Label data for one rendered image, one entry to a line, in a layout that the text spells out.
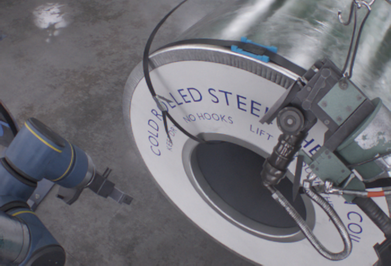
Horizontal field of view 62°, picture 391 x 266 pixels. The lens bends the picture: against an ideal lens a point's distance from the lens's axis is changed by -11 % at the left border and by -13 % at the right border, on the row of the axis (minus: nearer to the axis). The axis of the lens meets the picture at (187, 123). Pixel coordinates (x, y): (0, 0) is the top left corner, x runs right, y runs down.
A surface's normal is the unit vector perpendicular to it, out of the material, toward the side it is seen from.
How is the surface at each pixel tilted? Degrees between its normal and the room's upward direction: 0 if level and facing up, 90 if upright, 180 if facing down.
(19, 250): 84
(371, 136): 49
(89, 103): 0
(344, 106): 58
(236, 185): 29
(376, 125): 37
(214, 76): 90
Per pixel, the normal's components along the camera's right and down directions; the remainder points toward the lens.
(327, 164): -0.38, 0.22
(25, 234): 0.92, -0.36
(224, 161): 0.61, -0.08
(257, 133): -0.59, 0.61
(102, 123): -0.07, -0.69
